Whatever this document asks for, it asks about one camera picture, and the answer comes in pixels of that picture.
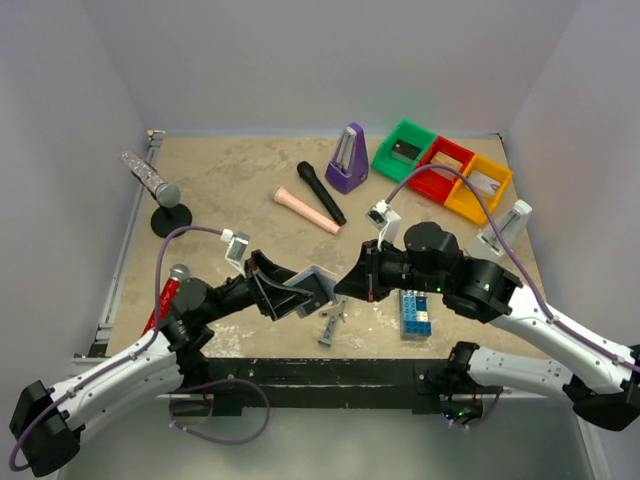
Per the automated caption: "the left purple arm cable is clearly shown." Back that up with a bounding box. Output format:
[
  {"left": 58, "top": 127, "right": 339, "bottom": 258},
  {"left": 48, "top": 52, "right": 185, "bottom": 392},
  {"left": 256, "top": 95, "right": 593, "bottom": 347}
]
[{"left": 8, "top": 225, "right": 234, "bottom": 472}]

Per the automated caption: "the black microphone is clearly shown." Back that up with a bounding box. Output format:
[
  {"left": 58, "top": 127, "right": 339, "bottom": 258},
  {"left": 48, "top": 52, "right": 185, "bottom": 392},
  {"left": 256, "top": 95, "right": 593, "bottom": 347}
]
[{"left": 296, "top": 161, "right": 347, "bottom": 226}]

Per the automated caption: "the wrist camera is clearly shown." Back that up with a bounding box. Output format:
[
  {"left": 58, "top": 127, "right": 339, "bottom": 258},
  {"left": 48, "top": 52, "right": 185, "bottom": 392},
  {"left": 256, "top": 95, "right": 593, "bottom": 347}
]
[
  {"left": 220, "top": 229, "right": 250, "bottom": 276},
  {"left": 366, "top": 200, "right": 401, "bottom": 250}
]

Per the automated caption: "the black card in green bin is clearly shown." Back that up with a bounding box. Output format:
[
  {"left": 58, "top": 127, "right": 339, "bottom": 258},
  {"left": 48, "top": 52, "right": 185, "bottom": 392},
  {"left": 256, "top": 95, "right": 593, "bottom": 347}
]
[{"left": 390, "top": 140, "right": 422, "bottom": 164}]

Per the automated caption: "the green storage bin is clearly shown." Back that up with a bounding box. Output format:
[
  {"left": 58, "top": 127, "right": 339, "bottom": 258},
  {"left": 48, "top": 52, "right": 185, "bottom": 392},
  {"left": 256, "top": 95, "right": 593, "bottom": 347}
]
[{"left": 372, "top": 119, "right": 438, "bottom": 183}]

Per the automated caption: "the grey truss beam piece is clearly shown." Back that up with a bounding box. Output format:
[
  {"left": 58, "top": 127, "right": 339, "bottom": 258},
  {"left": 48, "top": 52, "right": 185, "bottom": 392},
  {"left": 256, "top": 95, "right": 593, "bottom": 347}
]
[{"left": 318, "top": 296, "right": 346, "bottom": 347}]

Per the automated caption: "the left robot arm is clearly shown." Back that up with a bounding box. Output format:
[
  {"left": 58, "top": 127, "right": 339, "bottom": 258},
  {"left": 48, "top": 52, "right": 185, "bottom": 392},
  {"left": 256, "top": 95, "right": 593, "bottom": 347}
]
[{"left": 9, "top": 251, "right": 328, "bottom": 477}]

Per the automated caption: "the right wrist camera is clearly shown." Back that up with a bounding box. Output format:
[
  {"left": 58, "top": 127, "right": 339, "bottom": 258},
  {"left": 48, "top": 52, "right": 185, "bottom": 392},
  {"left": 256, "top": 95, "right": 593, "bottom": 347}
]
[{"left": 366, "top": 200, "right": 401, "bottom": 250}]

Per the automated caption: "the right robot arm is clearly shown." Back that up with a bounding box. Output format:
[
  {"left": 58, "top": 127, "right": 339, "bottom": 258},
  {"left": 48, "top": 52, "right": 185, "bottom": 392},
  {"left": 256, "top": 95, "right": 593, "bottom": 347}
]
[{"left": 334, "top": 222, "right": 639, "bottom": 431}]

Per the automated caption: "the purple metronome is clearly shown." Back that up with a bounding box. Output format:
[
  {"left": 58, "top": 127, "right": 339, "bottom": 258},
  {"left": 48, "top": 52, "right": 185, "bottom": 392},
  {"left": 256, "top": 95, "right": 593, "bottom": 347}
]
[{"left": 325, "top": 122, "right": 369, "bottom": 195}]

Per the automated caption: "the white metronome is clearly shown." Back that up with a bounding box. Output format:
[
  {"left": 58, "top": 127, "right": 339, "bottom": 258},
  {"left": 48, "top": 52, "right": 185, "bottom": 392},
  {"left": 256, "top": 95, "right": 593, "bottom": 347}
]
[{"left": 465, "top": 200, "right": 532, "bottom": 261}]

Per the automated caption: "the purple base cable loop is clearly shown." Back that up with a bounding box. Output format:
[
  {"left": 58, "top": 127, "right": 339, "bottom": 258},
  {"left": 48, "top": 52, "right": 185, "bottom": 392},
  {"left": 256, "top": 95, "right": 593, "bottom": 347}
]
[{"left": 168, "top": 377, "right": 271, "bottom": 444}]

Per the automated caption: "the glitter microphone on stand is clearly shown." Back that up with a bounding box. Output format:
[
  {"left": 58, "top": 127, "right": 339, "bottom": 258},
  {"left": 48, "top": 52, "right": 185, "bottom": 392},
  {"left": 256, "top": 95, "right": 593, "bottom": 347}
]
[{"left": 118, "top": 150, "right": 181, "bottom": 208}]

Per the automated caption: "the blue toy brick block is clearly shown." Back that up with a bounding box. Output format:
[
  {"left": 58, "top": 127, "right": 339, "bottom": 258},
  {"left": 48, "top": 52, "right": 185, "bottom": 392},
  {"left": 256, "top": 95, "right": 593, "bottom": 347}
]
[{"left": 398, "top": 290, "right": 432, "bottom": 339}]

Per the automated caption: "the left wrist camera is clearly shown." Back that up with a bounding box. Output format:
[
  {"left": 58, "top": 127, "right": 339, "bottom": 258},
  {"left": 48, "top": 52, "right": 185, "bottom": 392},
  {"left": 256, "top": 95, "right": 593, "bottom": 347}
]
[{"left": 220, "top": 229, "right": 250, "bottom": 276}]

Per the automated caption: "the tan card in red bin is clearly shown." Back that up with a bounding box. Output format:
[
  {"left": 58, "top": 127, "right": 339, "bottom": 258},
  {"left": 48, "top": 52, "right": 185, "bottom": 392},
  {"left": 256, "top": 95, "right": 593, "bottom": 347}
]
[{"left": 431, "top": 151, "right": 464, "bottom": 171}]

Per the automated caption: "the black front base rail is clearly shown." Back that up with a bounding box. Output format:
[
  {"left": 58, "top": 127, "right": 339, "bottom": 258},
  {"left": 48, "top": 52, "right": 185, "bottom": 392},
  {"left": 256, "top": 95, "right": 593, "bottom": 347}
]
[{"left": 169, "top": 357, "right": 501, "bottom": 416}]

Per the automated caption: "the pink microphone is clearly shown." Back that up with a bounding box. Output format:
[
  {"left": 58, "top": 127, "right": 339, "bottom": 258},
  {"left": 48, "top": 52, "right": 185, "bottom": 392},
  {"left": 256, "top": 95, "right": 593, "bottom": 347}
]
[{"left": 270, "top": 186, "right": 340, "bottom": 235}]

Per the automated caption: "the yellow storage bin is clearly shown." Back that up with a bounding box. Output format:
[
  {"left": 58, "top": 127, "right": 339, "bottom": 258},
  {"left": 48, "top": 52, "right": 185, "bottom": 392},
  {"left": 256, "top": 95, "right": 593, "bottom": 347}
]
[{"left": 444, "top": 154, "right": 513, "bottom": 225}]

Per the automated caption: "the beige card holder wallet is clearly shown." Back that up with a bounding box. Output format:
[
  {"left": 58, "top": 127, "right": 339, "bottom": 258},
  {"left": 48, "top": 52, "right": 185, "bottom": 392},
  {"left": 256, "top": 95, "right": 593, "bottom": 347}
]
[{"left": 284, "top": 265, "right": 338, "bottom": 318}]

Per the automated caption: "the red storage bin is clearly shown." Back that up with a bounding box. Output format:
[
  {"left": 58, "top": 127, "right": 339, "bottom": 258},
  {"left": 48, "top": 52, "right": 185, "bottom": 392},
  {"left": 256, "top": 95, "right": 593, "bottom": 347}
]
[{"left": 408, "top": 136, "right": 473, "bottom": 204}]

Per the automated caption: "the white card in yellow bin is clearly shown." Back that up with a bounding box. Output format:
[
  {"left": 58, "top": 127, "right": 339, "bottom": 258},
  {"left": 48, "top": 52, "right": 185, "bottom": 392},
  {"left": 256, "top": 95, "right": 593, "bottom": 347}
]
[{"left": 467, "top": 170, "right": 502, "bottom": 199}]

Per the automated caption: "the red glitter microphone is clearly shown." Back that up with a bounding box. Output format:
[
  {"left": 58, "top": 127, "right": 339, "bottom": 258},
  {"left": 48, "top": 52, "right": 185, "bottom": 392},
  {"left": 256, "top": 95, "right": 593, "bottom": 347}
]
[{"left": 159, "top": 264, "right": 190, "bottom": 320}]

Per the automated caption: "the aluminium frame rail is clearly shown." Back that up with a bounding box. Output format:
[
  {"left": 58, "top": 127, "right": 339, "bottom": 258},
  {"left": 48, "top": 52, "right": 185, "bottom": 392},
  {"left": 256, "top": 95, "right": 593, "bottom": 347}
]
[{"left": 89, "top": 130, "right": 166, "bottom": 351}]

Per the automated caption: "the black round microphone stand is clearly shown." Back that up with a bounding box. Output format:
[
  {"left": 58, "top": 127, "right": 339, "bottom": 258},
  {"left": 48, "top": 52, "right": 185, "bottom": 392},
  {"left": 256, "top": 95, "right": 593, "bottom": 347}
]
[{"left": 150, "top": 203, "right": 193, "bottom": 238}]

